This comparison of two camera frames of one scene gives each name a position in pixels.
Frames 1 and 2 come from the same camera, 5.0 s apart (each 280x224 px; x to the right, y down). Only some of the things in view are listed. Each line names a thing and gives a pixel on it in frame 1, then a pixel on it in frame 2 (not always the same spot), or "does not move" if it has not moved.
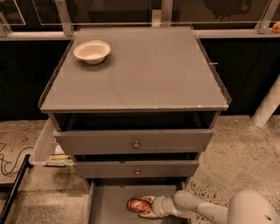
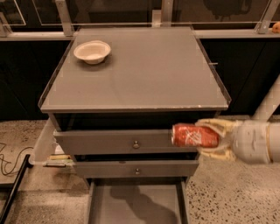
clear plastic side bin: x=47 y=150 does not move
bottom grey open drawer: x=108 y=198 does not move
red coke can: x=136 y=205 → x=191 y=135
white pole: x=269 y=102 does not move
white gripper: x=158 y=206 → x=251 y=142
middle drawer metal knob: x=137 y=172 does not move
